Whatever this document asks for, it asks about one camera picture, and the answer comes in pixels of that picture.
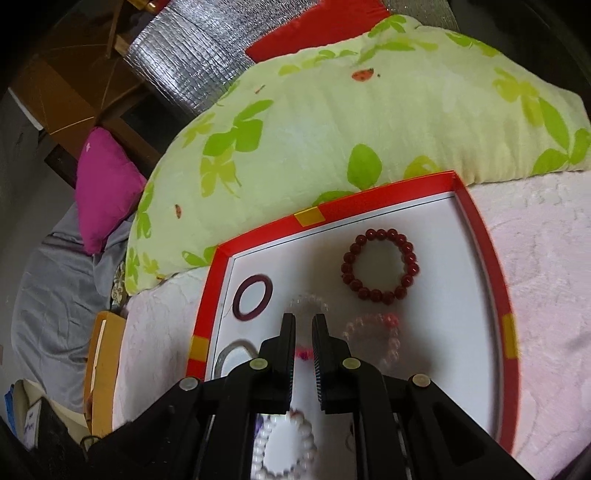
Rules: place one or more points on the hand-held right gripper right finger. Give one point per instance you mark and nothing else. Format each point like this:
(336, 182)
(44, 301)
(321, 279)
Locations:
(321, 350)

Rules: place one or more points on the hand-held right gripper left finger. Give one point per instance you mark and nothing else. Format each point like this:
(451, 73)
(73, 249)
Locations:
(286, 350)

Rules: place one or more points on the grey bangle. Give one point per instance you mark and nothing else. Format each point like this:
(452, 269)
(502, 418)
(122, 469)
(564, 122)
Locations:
(221, 360)

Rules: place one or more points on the red shallow box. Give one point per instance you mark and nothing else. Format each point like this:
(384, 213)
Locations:
(438, 332)

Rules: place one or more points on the patterned floral cloth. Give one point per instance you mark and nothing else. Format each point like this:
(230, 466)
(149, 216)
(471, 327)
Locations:
(118, 284)

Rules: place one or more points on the orange cardboard box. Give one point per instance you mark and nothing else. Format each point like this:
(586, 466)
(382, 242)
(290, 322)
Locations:
(99, 369)

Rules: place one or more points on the green floral pillow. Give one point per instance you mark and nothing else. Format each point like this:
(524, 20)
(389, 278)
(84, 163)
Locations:
(323, 138)

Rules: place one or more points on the grey blanket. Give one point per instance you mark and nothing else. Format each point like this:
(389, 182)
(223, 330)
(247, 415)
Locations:
(51, 300)

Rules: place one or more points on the magenta cushion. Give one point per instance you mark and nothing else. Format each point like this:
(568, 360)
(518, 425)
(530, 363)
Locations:
(106, 184)

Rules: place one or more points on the silver foil panel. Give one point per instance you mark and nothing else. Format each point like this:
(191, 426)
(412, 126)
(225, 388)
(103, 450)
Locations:
(184, 60)

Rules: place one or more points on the red cushion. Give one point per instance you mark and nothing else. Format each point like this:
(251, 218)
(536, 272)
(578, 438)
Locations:
(314, 32)

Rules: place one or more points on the orange cabinet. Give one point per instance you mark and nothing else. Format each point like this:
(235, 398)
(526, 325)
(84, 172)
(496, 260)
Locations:
(69, 83)

